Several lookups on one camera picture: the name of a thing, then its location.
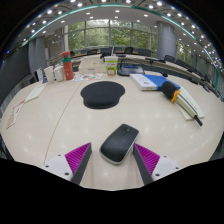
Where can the dark desk phone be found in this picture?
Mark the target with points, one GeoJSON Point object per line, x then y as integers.
{"type": "Point", "coordinates": [130, 70]}

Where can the black mouse pad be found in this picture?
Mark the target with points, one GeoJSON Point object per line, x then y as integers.
{"type": "Point", "coordinates": [101, 95]}

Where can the beige cardboard box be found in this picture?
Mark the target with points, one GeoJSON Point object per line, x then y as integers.
{"type": "Point", "coordinates": [91, 66]}

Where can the white paper cup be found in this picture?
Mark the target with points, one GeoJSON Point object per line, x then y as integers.
{"type": "Point", "coordinates": [49, 74]}

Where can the white lidded mug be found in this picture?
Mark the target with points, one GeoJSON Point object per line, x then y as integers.
{"type": "Point", "coordinates": [59, 74]}

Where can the white printed booklet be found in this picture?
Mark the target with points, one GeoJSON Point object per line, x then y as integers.
{"type": "Point", "coordinates": [35, 93]}

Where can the colourful printed leaflet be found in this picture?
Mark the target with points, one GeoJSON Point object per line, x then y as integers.
{"type": "Point", "coordinates": [88, 77]}

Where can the black gooseneck microphone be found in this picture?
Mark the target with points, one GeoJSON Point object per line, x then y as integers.
{"type": "Point", "coordinates": [164, 74]}

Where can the red bottle with green band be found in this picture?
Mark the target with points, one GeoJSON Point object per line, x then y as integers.
{"type": "Point", "coordinates": [68, 68]}

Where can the dark office chairs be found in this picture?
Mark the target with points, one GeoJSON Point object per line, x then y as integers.
{"type": "Point", "coordinates": [145, 52]}

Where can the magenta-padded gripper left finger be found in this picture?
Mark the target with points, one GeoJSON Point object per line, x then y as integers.
{"type": "Point", "coordinates": [60, 165]}

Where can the blue and white book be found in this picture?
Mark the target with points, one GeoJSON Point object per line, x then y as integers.
{"type": "Point", "coordinates": [146, 82]}

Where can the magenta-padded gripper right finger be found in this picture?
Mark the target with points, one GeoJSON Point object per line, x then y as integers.
{"type": "Point", "coordinates": [163, 165]}

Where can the green-printed drink cup with straw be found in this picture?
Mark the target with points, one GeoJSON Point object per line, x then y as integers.
{"type": "Point", "coordinates": [111, 67]}

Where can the white paper sheet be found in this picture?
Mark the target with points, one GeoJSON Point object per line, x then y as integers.
{"type": "Point", "coordinates": [196, 105]}

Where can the black computer mouse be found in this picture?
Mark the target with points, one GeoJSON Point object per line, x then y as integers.
{"type": "Point", "coordinates": [118, 145]}

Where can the ceiling lights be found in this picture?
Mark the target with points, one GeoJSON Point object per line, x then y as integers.
{"type": "Point", "coordinates": [80, 4]}

